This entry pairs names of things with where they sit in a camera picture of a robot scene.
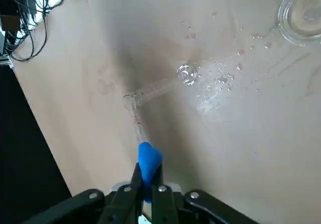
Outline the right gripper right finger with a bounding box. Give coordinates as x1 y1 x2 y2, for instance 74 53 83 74
151 162 256 224

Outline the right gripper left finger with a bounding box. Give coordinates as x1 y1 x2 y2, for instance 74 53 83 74
25 162 145 224

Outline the glass pipette with blue bulb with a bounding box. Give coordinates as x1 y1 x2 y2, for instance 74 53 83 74
130 103 165 205

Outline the clear glass graduated cylinder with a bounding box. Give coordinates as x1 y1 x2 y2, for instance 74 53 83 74
122 63 200 111

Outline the clear glass beaker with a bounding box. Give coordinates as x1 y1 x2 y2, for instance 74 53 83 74
277 0 321 47

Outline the black looped desk cable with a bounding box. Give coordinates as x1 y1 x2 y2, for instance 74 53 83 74
9 5 49 62

